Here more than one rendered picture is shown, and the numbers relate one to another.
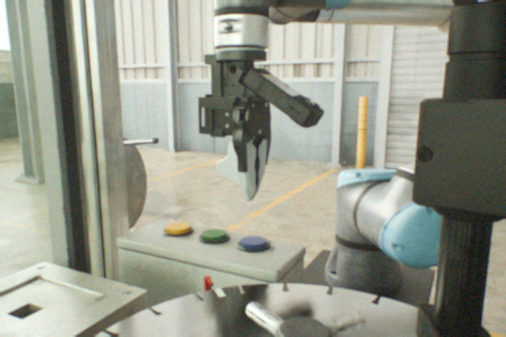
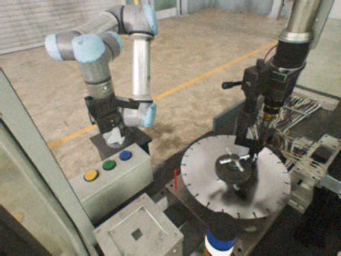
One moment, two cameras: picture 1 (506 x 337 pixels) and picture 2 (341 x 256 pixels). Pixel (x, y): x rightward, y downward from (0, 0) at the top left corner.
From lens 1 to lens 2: 0.59 m
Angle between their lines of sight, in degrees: 64
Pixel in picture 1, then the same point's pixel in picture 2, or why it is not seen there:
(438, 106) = (250, 115)
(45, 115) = (58, 184)
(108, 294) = (141, 204)
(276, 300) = (192, 159)
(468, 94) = (252, 112)
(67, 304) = (139, 219)
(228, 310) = (193, 170)
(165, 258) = (108, 186)
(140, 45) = not seen: outside the picture
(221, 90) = (102, 113)
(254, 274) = (144, 161)
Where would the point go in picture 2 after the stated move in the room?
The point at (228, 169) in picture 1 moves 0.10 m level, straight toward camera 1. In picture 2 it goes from (114, 139) to (141, 144)
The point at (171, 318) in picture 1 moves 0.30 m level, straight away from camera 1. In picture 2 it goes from (192, 181) to (101, 171)
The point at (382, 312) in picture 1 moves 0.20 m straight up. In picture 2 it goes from (203, 144) to (207, 96)
